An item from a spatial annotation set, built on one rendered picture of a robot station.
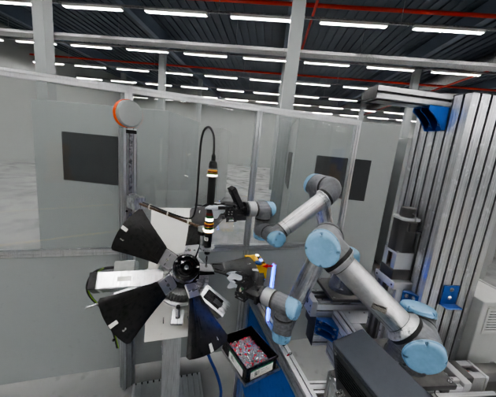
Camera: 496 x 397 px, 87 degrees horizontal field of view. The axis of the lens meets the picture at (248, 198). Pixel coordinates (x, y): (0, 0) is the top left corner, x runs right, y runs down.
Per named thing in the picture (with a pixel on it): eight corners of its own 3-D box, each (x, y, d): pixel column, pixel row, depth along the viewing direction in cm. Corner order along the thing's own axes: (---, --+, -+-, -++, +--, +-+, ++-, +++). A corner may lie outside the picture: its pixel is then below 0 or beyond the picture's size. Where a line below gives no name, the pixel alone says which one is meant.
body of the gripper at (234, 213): (224, 222, 117) (248, 221, 123) (226, 204, 115) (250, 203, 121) (219, 217, 124) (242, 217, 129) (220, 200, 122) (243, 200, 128)
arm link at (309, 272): (323, 212, 107) (279, 303, 122) (319, 217, 98) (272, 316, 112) (351, 224, 104) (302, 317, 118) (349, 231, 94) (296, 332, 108)
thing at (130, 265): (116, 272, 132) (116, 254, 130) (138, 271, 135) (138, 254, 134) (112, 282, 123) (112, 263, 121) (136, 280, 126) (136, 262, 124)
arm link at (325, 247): (448, 337, 85) (327, 216, 96) (462, 371, 72) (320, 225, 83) (416, 354, 90) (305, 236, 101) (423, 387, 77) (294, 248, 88)
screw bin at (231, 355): (220, 348, 124) (221, 335, 123) (249, 337, 133) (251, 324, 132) (245, 384, 106) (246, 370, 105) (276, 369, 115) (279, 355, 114)
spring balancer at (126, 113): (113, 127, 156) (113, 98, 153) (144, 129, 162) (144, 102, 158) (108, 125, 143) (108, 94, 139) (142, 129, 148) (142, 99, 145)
